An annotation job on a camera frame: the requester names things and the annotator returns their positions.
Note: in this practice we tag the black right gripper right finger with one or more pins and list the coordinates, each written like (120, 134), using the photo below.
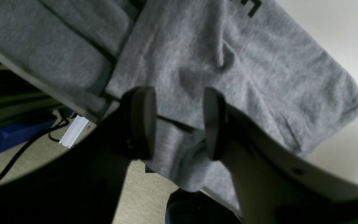
(272, 185)

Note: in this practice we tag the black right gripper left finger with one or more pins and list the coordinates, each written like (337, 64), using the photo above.
(83, 186)

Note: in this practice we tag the grey T-shirt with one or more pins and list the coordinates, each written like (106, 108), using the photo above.
(89, 52)

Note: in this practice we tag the blue plastic bin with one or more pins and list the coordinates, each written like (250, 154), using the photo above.
(23, 130)

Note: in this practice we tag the aluminium frame leg with label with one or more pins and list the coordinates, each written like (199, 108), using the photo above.
(74, 132)

